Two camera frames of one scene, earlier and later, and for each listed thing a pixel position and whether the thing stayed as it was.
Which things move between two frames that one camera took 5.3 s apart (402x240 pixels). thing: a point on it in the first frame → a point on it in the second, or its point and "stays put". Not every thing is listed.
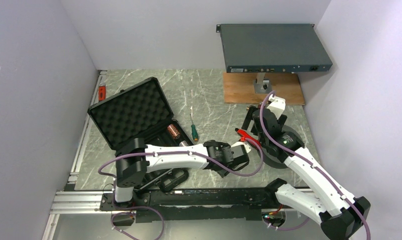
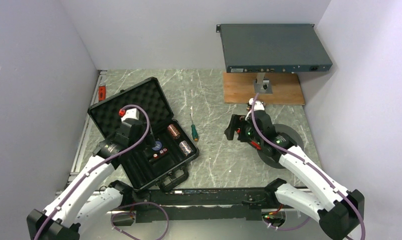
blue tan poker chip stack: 183,143 stays put
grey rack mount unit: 272,48 stays put
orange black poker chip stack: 173,131 stays put
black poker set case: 141,112 stays put
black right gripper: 248,117 → 236,122
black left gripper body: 232,166 → 136,140
